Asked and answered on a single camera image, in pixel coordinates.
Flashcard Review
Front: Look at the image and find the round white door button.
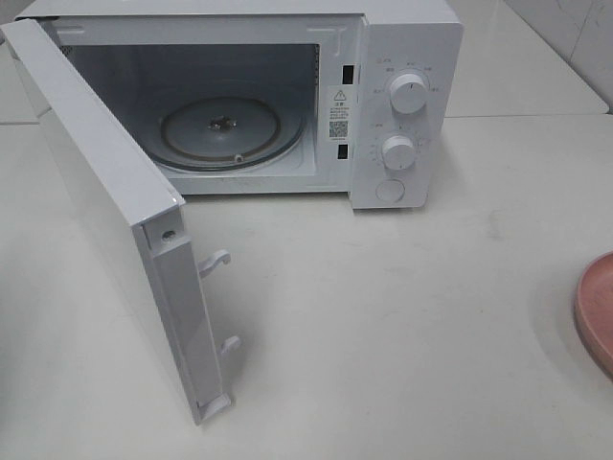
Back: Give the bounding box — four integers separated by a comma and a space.
375, 179, 405, 202

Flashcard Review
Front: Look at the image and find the white microwave door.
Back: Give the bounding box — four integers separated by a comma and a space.
2, 19, 240, 424

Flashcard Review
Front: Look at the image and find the pink round plate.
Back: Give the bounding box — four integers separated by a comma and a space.
574, 252, 612, 378

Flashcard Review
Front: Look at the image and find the glass microwave turntable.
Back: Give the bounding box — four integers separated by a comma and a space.
151, 97, 305, 172

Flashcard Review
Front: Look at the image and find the white warning label sticker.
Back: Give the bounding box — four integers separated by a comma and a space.
325, 84, 356, 141

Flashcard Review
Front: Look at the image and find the white microwave oven body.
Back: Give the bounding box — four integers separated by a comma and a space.
10, 1, 464, 209

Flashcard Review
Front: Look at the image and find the upper white power knob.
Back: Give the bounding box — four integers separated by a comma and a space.
388, 70, 429, 115

